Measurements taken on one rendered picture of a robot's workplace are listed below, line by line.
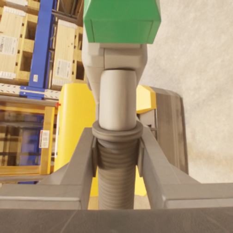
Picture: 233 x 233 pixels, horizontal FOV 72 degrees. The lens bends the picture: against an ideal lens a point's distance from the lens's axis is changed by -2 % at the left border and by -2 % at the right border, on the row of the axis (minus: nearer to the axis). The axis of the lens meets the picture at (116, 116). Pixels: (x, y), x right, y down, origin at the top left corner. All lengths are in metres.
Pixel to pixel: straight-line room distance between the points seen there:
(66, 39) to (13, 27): 0.54
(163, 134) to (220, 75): 0.53
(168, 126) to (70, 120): 0.71
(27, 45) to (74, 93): 0.98
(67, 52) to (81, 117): 1.02
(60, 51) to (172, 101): 1.33
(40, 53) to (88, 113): 1.06
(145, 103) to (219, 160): 0.60
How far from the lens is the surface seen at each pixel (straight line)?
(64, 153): 1.21
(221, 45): 1.33
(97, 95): 0.17
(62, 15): 3.70
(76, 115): 1.22
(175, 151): 1.28
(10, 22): 2.24
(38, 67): 1.98
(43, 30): 2.21
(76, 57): 2.05
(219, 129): 1.20
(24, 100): 1.60
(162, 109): 1.26
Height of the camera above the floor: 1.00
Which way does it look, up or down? 24 degrees down
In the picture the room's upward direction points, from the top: 85 degrees counter-clockwise
